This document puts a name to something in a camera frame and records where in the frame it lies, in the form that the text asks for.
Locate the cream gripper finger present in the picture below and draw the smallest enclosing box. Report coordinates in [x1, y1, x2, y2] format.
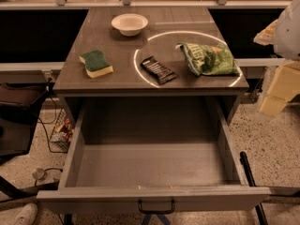
[253, 20, 278, 46]
[258, 61, 300, 118]

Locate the small round grey object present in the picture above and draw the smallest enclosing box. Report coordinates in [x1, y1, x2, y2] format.
[32, 168, 46, 181]

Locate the wire basket with items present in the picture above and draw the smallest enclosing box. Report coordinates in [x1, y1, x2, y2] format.
[50, 109, 74, 153]

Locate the green yellow sponge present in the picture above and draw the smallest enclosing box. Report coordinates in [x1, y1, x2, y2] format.
[79, 50, 113, 78]

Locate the black cable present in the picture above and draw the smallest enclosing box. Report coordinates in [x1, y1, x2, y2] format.
[37, 78, 68, 155]

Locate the green chip bag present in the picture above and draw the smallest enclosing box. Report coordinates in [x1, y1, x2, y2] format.
[176, 42, 240, 77]

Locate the black chair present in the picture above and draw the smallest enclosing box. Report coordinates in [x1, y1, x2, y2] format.
[0, 82, 51, 202]

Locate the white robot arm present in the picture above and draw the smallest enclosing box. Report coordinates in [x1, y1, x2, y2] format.
[254, 0, 300, 117]

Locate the dark rxbar chocolate bar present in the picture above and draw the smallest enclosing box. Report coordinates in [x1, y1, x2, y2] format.
[141, 56, 176, 84]

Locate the white ceramic bowl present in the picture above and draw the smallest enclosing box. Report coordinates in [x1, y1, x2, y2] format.
[112, 13, 148, 37]

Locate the black drawer handle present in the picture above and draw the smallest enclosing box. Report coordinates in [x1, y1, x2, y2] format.
[138, 200, 175, 215]

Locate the open grey top drawer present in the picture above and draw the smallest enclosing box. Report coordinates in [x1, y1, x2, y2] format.
[37, 97, 270, 214]

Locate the white shoe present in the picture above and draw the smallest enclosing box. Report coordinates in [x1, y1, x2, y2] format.
[12, 203, 38, 225]

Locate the black pole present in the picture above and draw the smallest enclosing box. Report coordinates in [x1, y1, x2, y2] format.
[240, 152, 268, 225]

